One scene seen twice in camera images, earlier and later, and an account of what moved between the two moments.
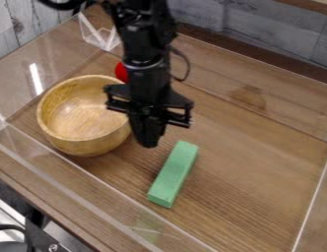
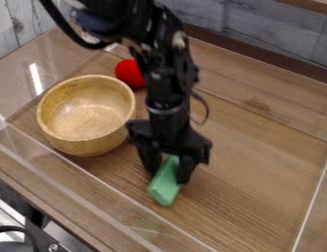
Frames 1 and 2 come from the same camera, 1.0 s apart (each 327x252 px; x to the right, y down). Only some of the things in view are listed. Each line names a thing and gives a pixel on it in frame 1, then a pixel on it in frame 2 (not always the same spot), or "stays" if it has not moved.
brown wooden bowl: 74,121 stays
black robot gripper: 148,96 → 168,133
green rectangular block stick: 166,186 stays
